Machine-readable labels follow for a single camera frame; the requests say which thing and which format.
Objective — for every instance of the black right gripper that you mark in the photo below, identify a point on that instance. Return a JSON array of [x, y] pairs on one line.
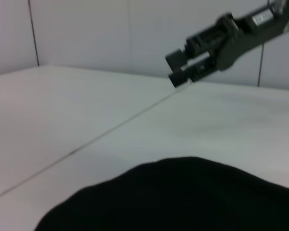
[[250, 31]]

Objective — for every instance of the black t-shirt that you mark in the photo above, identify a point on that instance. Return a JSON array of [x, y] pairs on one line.
[[183, 199]]

